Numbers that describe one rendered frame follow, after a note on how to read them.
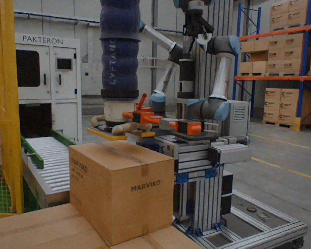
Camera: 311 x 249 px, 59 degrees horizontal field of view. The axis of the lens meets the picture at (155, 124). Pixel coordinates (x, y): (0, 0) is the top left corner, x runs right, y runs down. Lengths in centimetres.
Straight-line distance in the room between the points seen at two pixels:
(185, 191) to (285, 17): 824
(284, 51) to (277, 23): 95
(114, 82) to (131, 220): 75
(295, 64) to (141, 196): 821
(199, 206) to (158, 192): 69
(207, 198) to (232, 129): 56
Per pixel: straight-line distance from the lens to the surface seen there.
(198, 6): 147
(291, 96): 942
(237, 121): 216
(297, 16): 958
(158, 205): 161
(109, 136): 151
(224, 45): 181
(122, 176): 141
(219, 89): 173
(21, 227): 182
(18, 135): 268
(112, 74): 158
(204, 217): 228
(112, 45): 158
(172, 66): 233
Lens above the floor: 138
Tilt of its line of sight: 9 degrees down
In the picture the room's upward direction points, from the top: 1 degrees clockwise
